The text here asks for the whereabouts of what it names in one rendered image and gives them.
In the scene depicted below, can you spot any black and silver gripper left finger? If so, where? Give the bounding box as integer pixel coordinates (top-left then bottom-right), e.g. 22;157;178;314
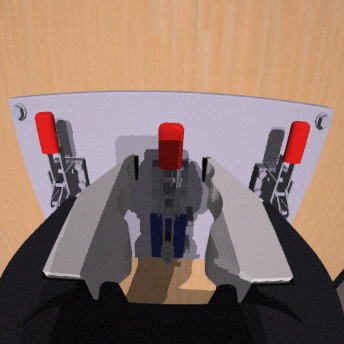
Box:
0;154;139;344

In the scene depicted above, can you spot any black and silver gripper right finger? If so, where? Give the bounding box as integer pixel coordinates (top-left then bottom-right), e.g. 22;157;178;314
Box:
202;157;344;344

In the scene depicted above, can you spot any pale grey fixture plate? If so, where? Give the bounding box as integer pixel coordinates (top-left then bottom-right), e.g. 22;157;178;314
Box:
8;90;334;259

